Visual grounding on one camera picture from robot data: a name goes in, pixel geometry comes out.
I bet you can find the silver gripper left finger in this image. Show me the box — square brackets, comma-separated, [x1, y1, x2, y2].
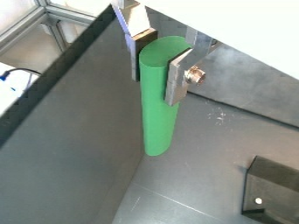
[111, 0, 157, 81]

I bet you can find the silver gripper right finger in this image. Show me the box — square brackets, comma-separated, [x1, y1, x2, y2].
[164, 27, 219, 106]

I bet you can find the green oval cylinder peg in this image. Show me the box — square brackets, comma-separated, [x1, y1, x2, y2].
[139, 36, 189, 156]

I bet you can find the black curved plastic stand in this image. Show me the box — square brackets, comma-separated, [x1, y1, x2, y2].
[242, 156, 299, 224]

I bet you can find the aluminium frame profile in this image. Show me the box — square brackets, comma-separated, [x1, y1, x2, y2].
[0, 0, 96, 55]

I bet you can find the black cable with blue connector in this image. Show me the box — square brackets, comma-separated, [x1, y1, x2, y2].
[0, 67, 43, 91]

